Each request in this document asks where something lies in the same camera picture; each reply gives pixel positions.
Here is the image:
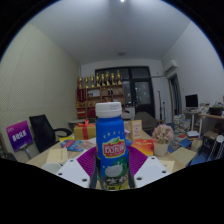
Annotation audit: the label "blue drink bottle white cap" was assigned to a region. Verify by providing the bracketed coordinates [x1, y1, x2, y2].
[94, 101, 130, 192]

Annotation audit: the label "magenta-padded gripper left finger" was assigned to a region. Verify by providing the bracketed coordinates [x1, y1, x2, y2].
[55, 146, 99, 189]

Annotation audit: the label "white wall air conditioner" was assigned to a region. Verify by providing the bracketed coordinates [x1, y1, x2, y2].
[162, 59, 179, 75]

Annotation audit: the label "white round stool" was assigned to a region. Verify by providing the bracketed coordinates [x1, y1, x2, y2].
[209, 134, 224, 161]

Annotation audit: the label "wooden shelf unit with trophies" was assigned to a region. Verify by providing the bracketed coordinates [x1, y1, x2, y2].
[75, 69, 126, 119]

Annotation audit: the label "cluttered wooden side desk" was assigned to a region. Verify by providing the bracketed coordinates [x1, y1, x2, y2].
[183, 106, 224, 134]

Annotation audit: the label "black computer monitor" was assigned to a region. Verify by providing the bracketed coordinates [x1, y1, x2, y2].
[184, 94, 199, 109]

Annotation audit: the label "dark glass double door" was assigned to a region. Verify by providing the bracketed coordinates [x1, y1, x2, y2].
[94, 66, 156, 118]

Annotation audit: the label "black tripod stand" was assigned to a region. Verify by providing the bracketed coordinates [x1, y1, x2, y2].
[157, 89, 167, 123]

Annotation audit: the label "black office chair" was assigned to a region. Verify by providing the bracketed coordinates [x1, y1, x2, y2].
[28, 114, 73, 154]

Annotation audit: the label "standing orange white card box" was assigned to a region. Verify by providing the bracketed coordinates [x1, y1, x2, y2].
[129, 119, 144, 141]

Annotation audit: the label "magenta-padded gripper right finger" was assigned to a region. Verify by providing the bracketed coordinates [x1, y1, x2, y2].
[126, 145, 172, 189]

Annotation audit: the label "pink flowers in white pot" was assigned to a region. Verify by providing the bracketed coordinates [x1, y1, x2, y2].
[151, 123, 175, 158]

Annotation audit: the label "orange red book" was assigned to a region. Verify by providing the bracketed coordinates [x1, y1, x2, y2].
[130, 138, 155, 157]

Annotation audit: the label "grey padded chair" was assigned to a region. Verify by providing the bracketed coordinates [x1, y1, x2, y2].
[134, 111, 158, 135]

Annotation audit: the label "pile of books on floor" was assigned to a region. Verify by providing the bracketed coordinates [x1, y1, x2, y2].
[172, 113, 201, 141]

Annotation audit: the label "small yellow envelope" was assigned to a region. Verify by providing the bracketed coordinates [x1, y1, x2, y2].
[45, 147, 69, 164]

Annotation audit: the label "colourful printed booklet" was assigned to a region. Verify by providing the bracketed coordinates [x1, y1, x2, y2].
[59, 139, 96, 153]

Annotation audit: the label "large manila envelope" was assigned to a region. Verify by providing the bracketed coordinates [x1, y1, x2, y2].
[159, 159, 176, 174]

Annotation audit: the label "yellow gift box red ribbon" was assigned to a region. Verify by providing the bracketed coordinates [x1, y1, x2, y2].
[73, 119, 97, 141]

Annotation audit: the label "purple sign board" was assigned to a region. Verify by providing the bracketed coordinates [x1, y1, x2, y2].
[5, 120, 34, 159]

